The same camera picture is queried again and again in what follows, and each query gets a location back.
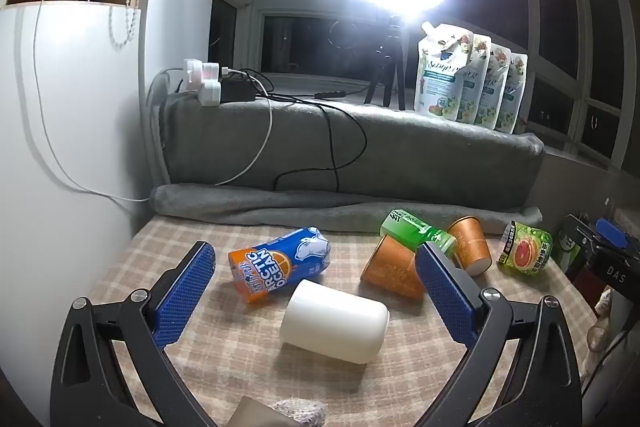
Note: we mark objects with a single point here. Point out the green plastic bottle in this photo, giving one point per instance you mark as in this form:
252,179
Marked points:
407,229

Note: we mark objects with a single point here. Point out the grey blanket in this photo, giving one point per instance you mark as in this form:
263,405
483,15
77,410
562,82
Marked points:
425,157

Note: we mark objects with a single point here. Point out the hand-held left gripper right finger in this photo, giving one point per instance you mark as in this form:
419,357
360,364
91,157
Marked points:
446,299

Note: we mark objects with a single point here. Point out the large orange paper cup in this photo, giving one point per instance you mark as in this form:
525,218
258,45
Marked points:
392,269

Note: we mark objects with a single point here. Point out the blue and orange soda can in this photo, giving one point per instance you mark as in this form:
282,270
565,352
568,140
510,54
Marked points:
280,264

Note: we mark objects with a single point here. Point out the green grapefruit print can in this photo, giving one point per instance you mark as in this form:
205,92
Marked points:
527,249

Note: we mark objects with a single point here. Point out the beige checked tablecloth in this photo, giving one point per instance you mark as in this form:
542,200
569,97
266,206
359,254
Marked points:
235,347

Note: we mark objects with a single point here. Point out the white window frame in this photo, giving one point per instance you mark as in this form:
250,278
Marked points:
250,4

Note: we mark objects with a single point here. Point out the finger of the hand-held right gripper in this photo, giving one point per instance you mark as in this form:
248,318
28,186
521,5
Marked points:
614,232

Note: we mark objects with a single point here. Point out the white floral refill pouch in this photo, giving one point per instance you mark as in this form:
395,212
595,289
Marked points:
440,77
515,97
479,82
497,89

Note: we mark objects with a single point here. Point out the beige plush toy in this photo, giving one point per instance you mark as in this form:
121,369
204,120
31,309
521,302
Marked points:
602,312

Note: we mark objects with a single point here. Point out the brown cardboard piece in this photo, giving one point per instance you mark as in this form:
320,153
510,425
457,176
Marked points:
252,414

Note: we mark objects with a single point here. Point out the white power strip with plugs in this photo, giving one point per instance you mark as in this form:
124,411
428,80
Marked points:
202,79

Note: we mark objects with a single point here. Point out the small orange paper cup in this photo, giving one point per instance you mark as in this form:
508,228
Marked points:
470,244

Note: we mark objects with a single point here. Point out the green and white packet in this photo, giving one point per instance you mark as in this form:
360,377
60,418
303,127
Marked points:
569,249

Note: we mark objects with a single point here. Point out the black power adapter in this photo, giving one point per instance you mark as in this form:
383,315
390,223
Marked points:
237,89

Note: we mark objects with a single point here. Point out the white cup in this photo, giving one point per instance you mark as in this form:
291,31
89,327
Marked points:
332,322

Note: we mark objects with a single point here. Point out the black tripod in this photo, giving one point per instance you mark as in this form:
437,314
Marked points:
387,62

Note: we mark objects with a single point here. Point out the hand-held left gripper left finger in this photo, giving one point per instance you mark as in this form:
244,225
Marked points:
184,294

